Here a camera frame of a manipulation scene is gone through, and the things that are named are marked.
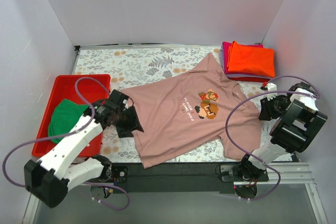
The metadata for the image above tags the red plastic tray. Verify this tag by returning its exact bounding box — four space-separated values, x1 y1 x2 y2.
31 74 111 157

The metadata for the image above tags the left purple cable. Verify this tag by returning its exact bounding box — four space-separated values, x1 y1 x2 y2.
2 77 131 211

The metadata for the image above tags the floral tablecloth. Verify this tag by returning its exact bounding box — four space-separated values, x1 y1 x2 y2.
75 47 275 163

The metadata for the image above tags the purple cable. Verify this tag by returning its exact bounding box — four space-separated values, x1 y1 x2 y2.
2 77 131 211
226 75 323 201

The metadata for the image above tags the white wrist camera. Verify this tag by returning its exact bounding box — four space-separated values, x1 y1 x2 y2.
260 82 277 92
122 99 132 109

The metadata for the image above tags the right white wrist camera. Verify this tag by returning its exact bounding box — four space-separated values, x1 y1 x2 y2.
260 82 277 92

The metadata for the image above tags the orange folded t-shirt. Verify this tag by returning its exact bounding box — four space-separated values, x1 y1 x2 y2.
226 41 276 78

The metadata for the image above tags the magenta folded t-shirt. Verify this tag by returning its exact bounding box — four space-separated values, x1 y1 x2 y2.
222 41 264 76

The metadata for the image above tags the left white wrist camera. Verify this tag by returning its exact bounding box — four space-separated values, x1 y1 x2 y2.
122 99 132 109

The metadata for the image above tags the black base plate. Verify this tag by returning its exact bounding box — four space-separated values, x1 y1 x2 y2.
81 162 270 195

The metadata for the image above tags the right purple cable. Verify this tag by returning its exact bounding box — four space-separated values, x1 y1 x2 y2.
226 75 323 201

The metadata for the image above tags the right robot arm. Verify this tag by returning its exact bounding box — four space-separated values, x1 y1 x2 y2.
237 82 328 181

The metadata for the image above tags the pink printed t-shirt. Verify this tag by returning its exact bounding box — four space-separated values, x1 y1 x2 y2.
123 54 261 168

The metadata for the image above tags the green t-shirt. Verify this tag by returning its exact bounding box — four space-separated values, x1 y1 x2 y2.
48 99 89 136

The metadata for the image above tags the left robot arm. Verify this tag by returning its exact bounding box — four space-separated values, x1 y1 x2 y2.
24 90 143 208

